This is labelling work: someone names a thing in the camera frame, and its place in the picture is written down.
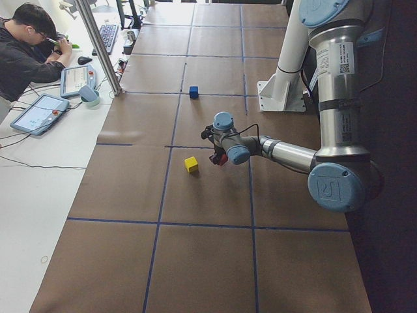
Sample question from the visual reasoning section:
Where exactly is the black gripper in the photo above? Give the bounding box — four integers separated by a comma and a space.
209, 144, 226, 166

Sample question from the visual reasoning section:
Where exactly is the red wooden block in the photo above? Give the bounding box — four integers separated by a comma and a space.
218, 155, 228, 166

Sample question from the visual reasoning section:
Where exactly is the blue wooden block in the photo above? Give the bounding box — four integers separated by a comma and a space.
189, 85, 199, 99

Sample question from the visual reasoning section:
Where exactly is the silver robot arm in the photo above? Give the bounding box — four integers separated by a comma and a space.
201, 1, 373, 213

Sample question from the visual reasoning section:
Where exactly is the yellow wooden block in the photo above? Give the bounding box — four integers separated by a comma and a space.
184, 156, 199, 173

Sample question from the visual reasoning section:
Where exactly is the silver metal cup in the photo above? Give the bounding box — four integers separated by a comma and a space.
126, 31, 136, 42

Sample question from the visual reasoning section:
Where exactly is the far teach pendant tablet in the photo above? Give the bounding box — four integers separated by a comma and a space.
60, 64, 96, 98

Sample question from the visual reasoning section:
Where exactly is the teach pendant tablet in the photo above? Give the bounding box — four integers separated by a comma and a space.
10, 94, 69, 136
60, 64, 96, 98

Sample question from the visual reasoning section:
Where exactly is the black keyboard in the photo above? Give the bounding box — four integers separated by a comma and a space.
99, 24, 119, 55

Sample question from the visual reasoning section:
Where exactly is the black computer mouse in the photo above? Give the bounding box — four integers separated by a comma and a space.
78, 56, 93, 65

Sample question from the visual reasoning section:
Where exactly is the near teach pendant tablet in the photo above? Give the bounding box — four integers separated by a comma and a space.
10, 94, 69, 136

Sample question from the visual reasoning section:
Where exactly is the person in black jacket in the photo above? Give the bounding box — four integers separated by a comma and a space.
1, 3, 72, 102

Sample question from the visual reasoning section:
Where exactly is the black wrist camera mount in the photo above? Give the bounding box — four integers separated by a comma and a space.
201, 125, 214, 143

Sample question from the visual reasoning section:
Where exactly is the white camera pole base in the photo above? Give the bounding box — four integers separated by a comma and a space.
256, 0, 309, 113

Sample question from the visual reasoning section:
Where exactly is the aluminium frame post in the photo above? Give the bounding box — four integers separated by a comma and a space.
75, 0, 122, 96

